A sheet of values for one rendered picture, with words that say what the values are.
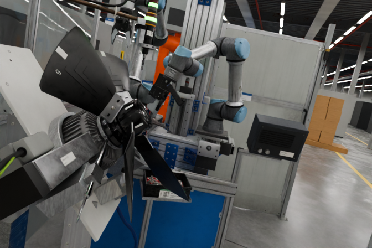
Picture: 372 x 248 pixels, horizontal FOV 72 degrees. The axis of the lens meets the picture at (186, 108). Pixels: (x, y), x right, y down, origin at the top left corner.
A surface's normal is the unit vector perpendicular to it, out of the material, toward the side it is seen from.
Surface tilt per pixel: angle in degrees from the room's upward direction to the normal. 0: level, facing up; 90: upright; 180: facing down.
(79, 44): 69
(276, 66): 90
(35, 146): 50
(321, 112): 90
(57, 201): 102
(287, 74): 90
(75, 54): 73
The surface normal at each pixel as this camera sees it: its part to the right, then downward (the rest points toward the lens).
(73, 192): 0.11, 0.36
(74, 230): -0.03, 0.13
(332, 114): -0.34, 0.06
